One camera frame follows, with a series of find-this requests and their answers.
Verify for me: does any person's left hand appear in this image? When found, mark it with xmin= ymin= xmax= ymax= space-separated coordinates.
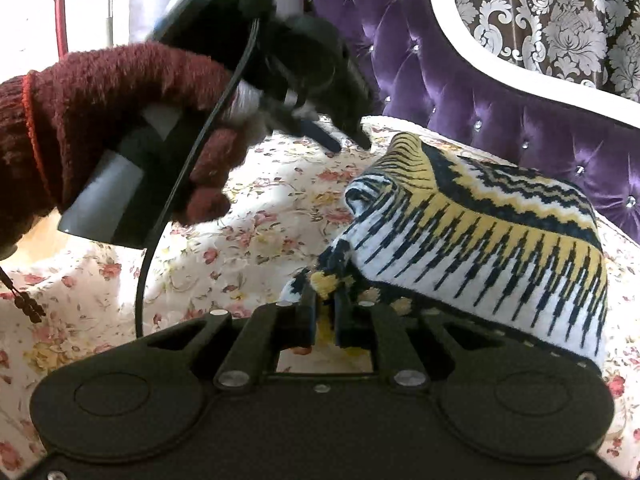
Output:
xmin=22 ymin=41 xmax=253 ymax=227

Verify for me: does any purple tufted sofa white frame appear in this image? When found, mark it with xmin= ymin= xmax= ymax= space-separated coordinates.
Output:
xmin=294 ymin=0 xmax=640 ymax=243

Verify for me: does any yellow black patterned knit sweater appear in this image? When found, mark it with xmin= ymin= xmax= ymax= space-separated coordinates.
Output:
xmin=279 ymin=131 xmax=612 ymax=372

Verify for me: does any red pole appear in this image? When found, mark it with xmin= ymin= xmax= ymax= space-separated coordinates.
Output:
xmin=49 ymin=0 xmax=72 ymax=59

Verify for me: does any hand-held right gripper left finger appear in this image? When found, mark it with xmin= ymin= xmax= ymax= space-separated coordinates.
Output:
xmin=144 ymin=290 xmax=321 ymax=392

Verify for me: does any brown silver damask curtain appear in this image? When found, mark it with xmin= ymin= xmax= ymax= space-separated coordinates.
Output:
xmin=444 ymin=0 xmax=640 ymax=105

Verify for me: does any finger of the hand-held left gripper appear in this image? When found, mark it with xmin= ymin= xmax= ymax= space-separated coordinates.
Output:
xmin=342 ymin=110 xmax=374 ymax=152
xmin=295 ymin=117 xmax=345 ymax=155

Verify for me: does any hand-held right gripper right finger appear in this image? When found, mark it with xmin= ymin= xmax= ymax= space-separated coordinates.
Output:
xmin=332 ymin=290 xmax=507 ymax=387

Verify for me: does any person's left forearm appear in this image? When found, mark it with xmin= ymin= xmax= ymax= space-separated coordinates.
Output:
xmin=0 ymin=77 xmax=63 ymax=262

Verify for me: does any dark beaded cord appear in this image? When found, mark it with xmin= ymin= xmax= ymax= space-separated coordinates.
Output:
xmin=0 ymin=264 xmax=47 ymax=324

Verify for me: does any floral quilted blanket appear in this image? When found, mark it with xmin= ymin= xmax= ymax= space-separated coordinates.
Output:
xmin=0 ymin=114 xmax=640 ymax=480

